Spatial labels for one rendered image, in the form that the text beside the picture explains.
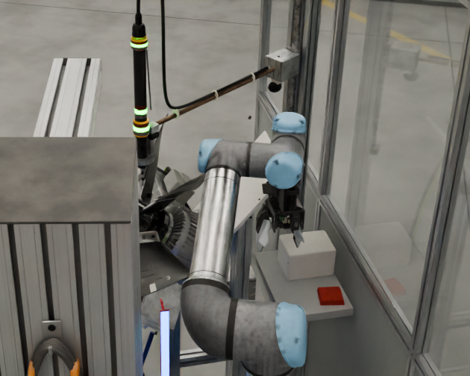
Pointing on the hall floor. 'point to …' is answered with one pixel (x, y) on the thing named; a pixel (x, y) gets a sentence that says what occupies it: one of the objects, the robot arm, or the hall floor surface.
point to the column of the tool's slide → (309, 27)
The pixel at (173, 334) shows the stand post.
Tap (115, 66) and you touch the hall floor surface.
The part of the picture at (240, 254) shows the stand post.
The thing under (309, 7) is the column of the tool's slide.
